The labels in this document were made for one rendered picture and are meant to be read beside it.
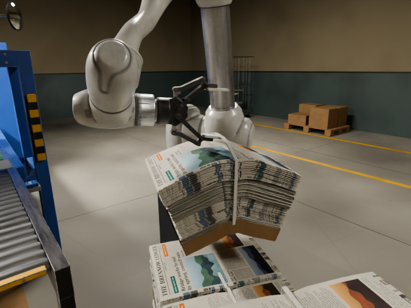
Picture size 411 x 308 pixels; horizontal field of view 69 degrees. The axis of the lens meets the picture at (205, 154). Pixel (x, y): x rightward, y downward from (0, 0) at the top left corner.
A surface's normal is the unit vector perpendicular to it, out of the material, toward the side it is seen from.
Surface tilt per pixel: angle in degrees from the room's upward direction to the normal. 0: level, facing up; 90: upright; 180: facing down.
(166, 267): 0
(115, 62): 60
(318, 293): 1
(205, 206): 90
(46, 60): 90
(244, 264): 2
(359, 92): 90
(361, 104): 90
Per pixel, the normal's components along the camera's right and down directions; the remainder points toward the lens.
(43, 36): 0.62, 0.22
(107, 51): 0.27, -0.18
